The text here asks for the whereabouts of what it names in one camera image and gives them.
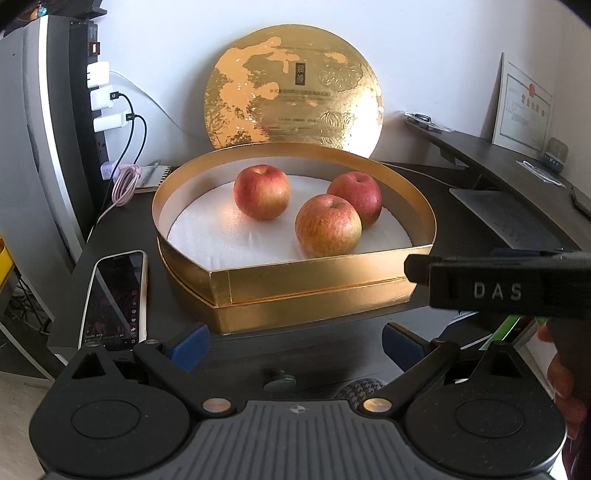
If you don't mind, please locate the small card stand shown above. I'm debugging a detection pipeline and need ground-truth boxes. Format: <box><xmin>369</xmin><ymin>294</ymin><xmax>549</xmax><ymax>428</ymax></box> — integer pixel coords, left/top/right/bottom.
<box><xmin>542</xmin><ymin>137</ymin><xmax>569</xmax><ymax>173</ymax></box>

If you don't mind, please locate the gold gift box base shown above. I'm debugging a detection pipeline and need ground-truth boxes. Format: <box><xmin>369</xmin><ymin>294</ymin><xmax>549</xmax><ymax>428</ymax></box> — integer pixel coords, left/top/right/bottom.
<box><xmin>152</xmin><ymin>143</ymin><xmax>437</xmax><ymax>335</ymax></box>

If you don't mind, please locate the gold round box lid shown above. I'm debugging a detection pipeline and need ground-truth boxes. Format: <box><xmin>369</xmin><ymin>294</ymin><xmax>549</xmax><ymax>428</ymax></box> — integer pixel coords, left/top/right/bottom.
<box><xmin>204</xmin><ymin>24</ymin><xmax>385</xmax><ymax>157</ymax></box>

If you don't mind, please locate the clear tray with items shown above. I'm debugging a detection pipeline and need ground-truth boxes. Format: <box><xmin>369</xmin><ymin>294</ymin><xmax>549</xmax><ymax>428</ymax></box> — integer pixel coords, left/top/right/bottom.
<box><xmin>404</xmin><ymin>112</ymin><xmax>453</xmax><ymax>133</ymax></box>

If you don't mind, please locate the red streaked apple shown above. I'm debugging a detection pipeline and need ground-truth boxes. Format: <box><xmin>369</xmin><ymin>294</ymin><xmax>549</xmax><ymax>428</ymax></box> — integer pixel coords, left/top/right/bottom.
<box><xmin>294</xmin><ymin>194</ymin><xmax>363</xmax><ymax>258</ymax></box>

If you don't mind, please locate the middle white charger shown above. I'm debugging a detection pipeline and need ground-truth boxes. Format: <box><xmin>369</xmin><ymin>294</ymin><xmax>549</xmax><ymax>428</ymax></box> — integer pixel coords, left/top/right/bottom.
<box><xmin>90</xmin><ymin>85</ymin><xmax>119</xmax><ymax>111</ymax></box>

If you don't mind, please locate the grey paper stack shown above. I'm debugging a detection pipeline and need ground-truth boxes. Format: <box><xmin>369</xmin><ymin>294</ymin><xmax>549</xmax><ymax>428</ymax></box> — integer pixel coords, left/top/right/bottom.
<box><xmin>450</xmin><ymin>188</ymin><xmax>563</xmax><ymax>251</ymax></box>

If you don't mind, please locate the bottom white charger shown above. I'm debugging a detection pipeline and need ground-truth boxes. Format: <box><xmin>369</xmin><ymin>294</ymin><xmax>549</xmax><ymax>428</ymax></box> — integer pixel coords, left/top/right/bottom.
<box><xmin>93</xmin><ymin>110</ymin><xmax>134</xmax><ymax>133</ymax></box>

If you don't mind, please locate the white charger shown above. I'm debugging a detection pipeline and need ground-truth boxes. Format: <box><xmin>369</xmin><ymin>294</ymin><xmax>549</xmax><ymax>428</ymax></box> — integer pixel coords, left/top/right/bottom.
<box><xmin>93</xmin><ymin>110</ymin><xmax>134</xmax><ymax>133</ymax></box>
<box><xmin>86</xmin><ymin>61</ymin><xmax>110</xmax><ymax>89</ymax></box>
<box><xmin>90</xmin><ymin>85</ymin><xmax>119</xmax><ymax>111</ymax></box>

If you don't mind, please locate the black power strip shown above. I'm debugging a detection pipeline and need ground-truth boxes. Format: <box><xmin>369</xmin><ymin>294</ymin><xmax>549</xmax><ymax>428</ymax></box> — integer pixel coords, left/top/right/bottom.
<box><xmin>68</xmin><ymin>20</ymin><xmax>122</xmax><ymax>186</ymax></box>

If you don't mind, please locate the top white charger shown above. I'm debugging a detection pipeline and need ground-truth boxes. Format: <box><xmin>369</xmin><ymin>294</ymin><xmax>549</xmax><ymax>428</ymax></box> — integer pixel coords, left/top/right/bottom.
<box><xmin>86</xmin><ymin>61</ymin><xmax>110</xmax><ymax>89</ymax></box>

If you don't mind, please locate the houndstooth chair seat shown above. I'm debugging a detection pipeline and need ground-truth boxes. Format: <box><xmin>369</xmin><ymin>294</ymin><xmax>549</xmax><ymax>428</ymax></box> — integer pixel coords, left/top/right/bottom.
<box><xmin>335</xmin><ymin>378</ymin><xmax>386</xmax><ymax>402</ymax></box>

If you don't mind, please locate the white-cased smartphone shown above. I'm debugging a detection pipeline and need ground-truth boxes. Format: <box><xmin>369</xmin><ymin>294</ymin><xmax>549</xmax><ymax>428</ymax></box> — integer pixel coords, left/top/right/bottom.
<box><xmin>77</xmin><ymin>250</ymin><xmax>148</xmax><ymax>351</ymax></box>

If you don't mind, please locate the deep red apple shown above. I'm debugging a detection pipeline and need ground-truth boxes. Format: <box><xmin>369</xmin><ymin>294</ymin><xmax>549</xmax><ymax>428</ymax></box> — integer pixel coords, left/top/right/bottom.
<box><xmin>327</xmin><ymin>171</ymin><xmax>383</xmax><ymax>229</ymax></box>

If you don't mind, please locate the dark curved desk shelf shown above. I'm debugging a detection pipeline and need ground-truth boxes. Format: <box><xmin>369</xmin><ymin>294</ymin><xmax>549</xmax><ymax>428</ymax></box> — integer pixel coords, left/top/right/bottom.
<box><xmin>404</xmin><ymin>121</ymin><xmax>590</xmax><ymax>251</ymax></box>

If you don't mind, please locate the person's right hand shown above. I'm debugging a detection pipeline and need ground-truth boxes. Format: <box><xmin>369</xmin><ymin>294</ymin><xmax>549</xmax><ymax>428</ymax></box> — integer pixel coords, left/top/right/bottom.
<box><xmin>536</xmin><ymin>322</ymin><xmax>591</xmax><ymax>439</ymax></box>

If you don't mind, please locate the red apple with yellow patch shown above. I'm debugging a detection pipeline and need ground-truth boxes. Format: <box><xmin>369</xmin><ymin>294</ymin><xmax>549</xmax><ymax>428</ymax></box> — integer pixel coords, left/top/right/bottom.
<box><xmin>232</xmin><ymin>164</ymin><xmax>291</xmax><ymax>221</ymax></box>

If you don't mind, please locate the framed certificate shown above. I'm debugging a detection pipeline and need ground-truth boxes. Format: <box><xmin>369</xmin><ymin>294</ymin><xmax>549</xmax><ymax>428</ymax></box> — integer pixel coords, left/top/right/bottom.
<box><xmin>492</xmin><ymin>52</ymin><xmax>554</xmax><ymax>159</ymax></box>

